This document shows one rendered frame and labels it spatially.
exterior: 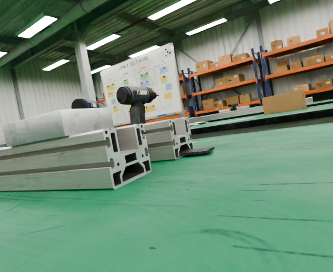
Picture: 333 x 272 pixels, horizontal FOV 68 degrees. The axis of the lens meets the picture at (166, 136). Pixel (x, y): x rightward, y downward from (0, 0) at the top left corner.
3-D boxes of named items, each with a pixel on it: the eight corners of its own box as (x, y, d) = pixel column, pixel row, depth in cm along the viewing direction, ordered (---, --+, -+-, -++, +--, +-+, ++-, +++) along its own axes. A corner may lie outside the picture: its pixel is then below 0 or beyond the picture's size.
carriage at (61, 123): (9, 162, 45) (1, 124, 44) (61, 150, 54) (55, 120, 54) (68, 154, 37) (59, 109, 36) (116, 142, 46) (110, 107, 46)
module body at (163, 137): (-18, 176, 90) (-23, 154, 90) (11, 169, 99) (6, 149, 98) (175, 160, 50) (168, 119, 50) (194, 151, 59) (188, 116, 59)
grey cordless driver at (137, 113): (123, 154, 82) (111, 88, 81) (158, 144, 98) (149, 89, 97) (140, 152, 78) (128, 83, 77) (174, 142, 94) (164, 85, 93)
